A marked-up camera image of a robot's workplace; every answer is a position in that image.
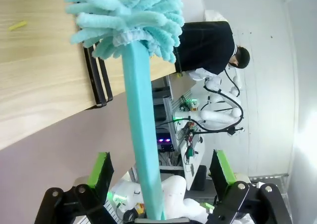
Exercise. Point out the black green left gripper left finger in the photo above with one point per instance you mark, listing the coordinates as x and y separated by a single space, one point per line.
99 182

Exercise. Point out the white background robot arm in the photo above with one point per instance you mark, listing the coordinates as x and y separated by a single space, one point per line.
218 116

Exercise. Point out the computer with purple lights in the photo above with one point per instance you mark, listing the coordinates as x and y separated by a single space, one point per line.
163 137

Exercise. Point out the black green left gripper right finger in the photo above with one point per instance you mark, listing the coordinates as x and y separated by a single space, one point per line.
223 177

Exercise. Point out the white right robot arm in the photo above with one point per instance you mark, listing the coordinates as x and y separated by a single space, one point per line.
173 191

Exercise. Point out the person in black top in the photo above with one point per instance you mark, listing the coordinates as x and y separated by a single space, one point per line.
208 45

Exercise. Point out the yellow paper scrap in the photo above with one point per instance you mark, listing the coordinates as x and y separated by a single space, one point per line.
17 25

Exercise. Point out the white workbench with electronics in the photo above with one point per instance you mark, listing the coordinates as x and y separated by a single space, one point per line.
192 159

